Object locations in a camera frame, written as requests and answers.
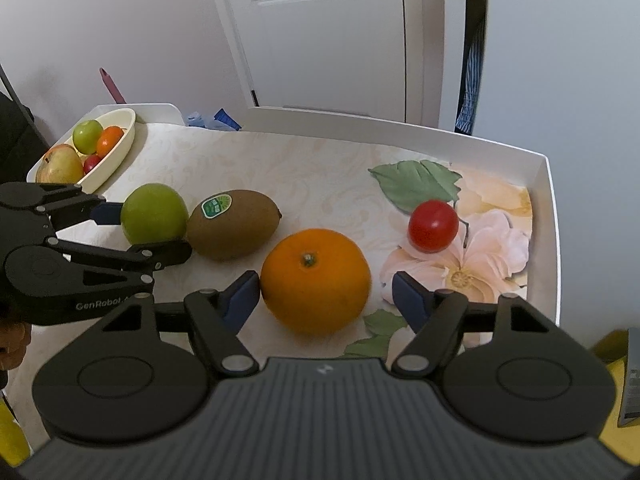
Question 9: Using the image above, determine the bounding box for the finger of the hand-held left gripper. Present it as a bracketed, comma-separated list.
[49, 237, 194, 287]
[0, 182, 124, 234]

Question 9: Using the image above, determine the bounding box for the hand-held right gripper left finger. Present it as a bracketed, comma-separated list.
[97, 270, 261, 377]

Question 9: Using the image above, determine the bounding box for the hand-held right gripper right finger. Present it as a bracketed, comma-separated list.
[391, 270, 557, 377]

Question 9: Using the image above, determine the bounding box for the green apple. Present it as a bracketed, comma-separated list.
[121, 183, 190, 247]
[73, 120, 105, 155]

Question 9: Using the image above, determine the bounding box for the yellow duck print plate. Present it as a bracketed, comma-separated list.
[36, 108, 137, 195]

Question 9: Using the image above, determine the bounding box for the large yellow-red apple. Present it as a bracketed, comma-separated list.
[36, 144, 85, 184]

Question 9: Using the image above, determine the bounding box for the large orange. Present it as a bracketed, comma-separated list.
[260, 228, 372, 338]

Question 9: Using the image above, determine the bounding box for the small orange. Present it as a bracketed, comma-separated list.
[96, 126, 125, 158]

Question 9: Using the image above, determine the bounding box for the person's left hand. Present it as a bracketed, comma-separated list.
[0, 321, 31, 372]

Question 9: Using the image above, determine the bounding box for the brown kiwi with green sticker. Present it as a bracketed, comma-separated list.
[186, 189, 282, 262]

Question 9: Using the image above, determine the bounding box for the pink plastic object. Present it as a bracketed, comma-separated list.
[99, 67, 127, 105]

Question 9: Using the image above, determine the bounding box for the floral table cloth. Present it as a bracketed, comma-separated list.
[15, 122, 533, 361]

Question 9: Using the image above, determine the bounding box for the blue tube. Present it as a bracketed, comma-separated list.
[212, 109, 242, 132]

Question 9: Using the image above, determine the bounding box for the white rimmed table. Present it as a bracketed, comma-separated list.
[7, 103, 564, 411]

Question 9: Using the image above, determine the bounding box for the yellow object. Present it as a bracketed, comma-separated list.
[0, 404, 32, 467]

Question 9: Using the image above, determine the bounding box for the yellow bin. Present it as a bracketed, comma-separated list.
[587, 329, 640, 455]

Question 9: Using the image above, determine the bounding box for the grey cardboard box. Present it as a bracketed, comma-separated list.
[617, 329, 640, 429]

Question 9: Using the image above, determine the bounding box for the striped clothing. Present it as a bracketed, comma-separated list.
[454, 0, 489, 136]

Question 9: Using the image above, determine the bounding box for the white panel door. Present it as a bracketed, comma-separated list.
[205, 0, 409, 124]

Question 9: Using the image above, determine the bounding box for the white wardrobe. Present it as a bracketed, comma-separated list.
[472, 0, 640, 343]

